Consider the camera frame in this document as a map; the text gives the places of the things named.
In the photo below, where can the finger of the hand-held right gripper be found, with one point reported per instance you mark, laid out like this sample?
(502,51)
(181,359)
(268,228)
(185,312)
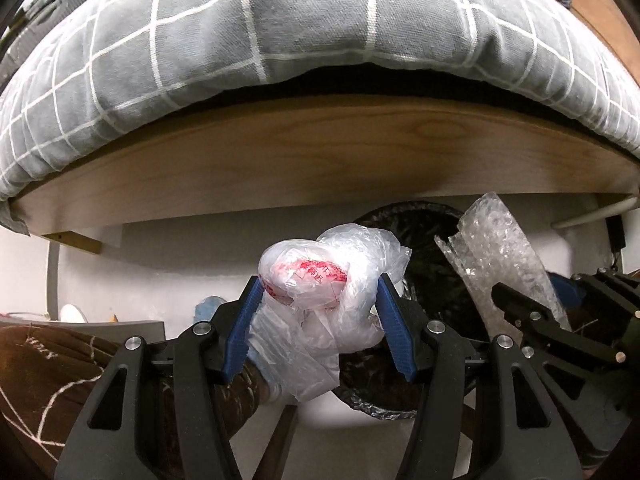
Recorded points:
(535,317)
(607,285)

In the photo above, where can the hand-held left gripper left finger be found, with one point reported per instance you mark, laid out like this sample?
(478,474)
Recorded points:
(245,330)

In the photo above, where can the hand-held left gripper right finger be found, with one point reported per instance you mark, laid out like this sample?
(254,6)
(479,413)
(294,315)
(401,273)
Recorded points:
(395,330)

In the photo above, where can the trash bin with black bag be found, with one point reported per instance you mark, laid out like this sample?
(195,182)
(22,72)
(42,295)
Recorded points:
(435,280)

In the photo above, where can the clear bubble wrap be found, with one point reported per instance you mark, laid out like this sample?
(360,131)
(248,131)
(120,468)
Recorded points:
(500,250)

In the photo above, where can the clear plastic bag red print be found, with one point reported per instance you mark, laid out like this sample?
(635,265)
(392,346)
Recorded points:
(310,280)

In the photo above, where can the blue fluffy slipper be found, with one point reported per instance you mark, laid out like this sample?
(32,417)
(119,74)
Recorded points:
(207,309)

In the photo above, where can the white metal bed leg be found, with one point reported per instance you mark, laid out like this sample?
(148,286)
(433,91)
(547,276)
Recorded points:
(590,215)
(52,280)

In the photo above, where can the dark wooden bar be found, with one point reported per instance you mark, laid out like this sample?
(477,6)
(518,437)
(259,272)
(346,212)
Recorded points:
(280,435)

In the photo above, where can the white round object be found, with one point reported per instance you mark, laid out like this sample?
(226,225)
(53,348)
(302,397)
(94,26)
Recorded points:
(73,314)

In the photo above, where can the brown patterned cushion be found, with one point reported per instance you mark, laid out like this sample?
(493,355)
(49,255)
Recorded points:
(50,385)

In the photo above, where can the wooden headboard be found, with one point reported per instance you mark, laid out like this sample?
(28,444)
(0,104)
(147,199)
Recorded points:
(610,25)

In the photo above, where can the grey checked bed sheet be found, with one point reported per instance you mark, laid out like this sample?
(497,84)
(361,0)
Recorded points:
(250,35)

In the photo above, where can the grey plastic storage crate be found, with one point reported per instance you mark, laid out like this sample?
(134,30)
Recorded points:
(60,7)

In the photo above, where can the wooden bed frame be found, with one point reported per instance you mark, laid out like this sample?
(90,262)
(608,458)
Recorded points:
(320,160)

